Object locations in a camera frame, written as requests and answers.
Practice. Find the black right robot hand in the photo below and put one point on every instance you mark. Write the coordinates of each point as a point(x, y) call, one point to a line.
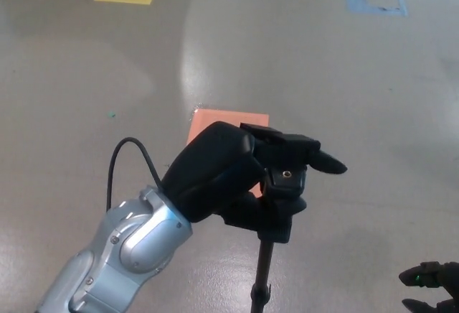
point(435, 275)

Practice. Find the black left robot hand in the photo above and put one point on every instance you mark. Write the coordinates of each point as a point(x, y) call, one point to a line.
point(211, 169)

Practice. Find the black phone stand tripod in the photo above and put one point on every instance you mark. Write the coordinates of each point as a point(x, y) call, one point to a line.
point(287, 183)

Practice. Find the orange rectangular floor marking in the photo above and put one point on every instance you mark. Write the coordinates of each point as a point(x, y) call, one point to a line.
point(218, 117)

